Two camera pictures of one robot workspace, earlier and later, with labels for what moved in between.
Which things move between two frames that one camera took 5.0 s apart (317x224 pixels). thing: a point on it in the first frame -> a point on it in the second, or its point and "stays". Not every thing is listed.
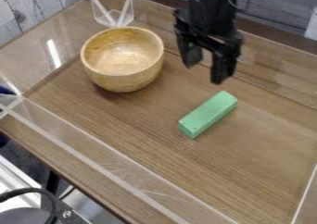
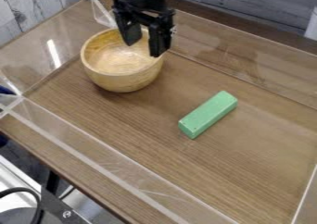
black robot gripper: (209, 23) -> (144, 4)
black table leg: (53, 182) stays
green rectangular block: (208, 114) stays
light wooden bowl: (124, 58) stays
